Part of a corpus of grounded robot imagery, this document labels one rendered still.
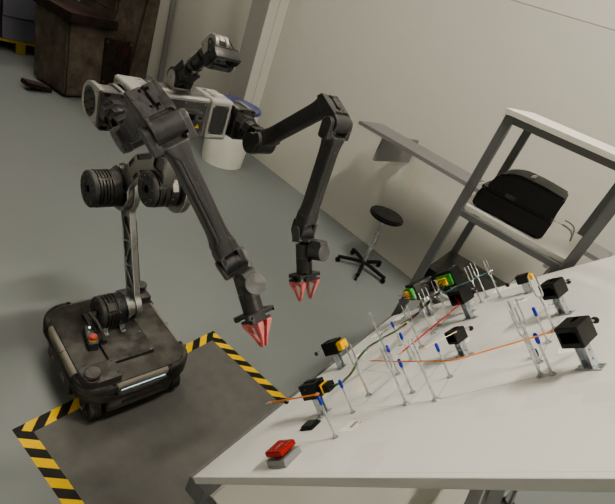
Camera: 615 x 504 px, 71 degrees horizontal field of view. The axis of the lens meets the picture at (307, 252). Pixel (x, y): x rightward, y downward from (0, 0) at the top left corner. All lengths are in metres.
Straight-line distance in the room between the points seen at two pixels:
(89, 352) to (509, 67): 3.58
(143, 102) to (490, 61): 3.44
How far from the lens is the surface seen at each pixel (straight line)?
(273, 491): 1.36
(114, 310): 2.31
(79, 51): 6.14
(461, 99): 4.19
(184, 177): 1.04
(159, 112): 1.03
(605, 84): 3.88
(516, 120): 1.81
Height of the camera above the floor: 1.93
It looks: 28 degrees down
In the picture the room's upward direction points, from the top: 22 degrees clockwise
